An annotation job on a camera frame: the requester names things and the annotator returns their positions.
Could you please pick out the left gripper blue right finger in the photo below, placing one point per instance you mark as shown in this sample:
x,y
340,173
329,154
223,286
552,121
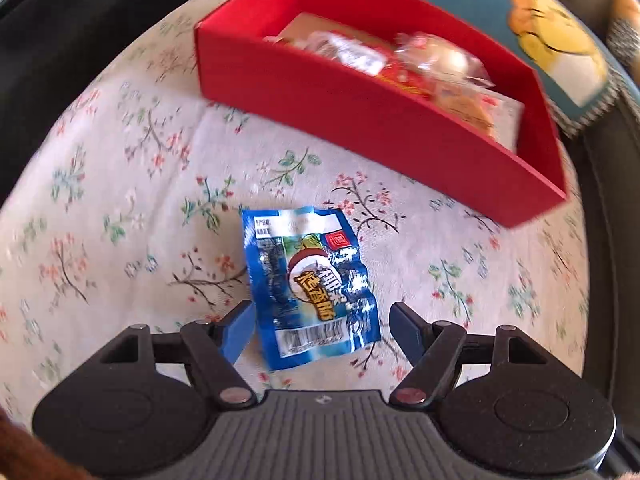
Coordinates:
x,y
411,332

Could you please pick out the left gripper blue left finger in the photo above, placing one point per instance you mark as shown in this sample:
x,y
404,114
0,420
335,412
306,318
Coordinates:
x,y
235,330

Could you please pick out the blue snack packet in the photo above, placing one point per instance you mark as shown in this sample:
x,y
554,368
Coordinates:
x,y
309,285

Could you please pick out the meat floss cake packet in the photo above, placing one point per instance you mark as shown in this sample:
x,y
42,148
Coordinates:
x,y
471,104

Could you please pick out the steamed cake clear packet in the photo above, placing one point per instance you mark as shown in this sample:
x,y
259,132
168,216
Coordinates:
x,y
434,56

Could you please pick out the white Kaprons snack packet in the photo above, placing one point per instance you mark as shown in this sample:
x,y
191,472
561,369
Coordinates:
x,y
349,52

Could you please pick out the white silver snack bag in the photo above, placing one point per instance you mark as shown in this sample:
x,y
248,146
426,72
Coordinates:
x,y
507,119

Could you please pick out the red Trolli candy bag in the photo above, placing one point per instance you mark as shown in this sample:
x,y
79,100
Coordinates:
x,y
395,73

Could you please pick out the floral tablecloth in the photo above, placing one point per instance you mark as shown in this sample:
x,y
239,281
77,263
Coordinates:
x,y
130,212

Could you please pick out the red cardboard box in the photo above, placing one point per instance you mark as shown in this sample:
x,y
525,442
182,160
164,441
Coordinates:
x,y
240,66

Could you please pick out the blue lion sofa cover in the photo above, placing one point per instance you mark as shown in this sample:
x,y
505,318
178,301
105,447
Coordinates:
x,y
570,61

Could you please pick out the black side table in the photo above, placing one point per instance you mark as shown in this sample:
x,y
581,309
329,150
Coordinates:
x,y
50,51

